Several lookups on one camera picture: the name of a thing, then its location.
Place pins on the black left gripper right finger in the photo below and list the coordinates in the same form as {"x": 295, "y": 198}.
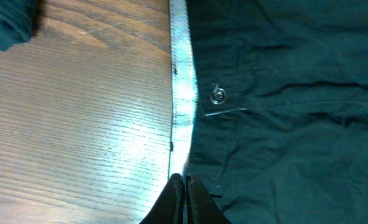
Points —
{"x": 201, "y": 207}

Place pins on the folded black cloth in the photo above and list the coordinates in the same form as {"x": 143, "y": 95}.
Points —
{"x": 16, "y": 22}

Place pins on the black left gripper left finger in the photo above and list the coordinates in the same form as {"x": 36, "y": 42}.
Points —
{"x": 168, "y": 209}

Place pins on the black shorts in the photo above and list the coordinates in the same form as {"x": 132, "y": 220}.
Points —
{"x": 271, "y": 107}

